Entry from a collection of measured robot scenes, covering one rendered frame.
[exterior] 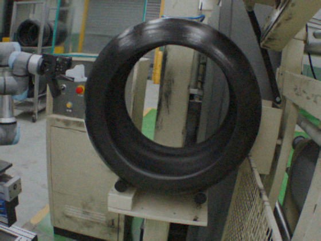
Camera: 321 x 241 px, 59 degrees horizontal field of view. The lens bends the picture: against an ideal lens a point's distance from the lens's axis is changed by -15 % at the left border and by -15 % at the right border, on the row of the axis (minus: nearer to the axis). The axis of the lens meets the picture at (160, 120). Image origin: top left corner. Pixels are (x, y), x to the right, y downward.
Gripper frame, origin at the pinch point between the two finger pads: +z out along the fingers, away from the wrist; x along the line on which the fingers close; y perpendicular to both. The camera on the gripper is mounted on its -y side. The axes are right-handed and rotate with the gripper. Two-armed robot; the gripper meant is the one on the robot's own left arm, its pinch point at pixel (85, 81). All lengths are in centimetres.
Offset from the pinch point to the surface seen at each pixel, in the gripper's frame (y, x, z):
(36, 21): 9, 325, -212
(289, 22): 38, -10, 62
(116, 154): -17.6, -13.0, 18.9
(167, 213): -39, -5, 40
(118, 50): 14.2, -12.5, 12.4
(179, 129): -16.0, 28.4, 35.9
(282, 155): -14, 23, 84
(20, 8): 33, 970, -677
